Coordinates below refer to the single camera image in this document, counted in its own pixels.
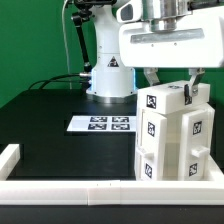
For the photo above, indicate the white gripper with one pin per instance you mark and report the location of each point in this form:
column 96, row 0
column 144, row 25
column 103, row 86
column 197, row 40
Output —
column 197, row 43

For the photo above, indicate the white cabinet top block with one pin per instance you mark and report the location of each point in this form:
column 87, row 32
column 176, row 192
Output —
column 169, row 97

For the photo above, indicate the white cabinet body box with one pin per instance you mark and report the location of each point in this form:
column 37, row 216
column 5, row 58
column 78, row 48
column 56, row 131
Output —
column 173, row 135

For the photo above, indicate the white cabinet door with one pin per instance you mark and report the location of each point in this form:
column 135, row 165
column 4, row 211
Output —
column 150, row 145
column 194, row 148

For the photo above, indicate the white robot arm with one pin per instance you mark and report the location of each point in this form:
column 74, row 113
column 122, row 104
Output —
column 111, row 80

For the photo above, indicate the white marker plate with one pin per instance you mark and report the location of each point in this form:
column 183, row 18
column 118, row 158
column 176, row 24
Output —
column 102, row 124

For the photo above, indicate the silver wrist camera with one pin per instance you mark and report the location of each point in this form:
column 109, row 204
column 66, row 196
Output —
column 130, row 11

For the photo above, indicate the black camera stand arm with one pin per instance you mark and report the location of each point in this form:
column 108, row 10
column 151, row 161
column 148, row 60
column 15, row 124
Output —
column 84, row 14

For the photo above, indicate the white U-shaped fence frame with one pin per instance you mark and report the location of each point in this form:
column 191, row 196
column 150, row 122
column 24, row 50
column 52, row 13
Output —
column 112, row 192

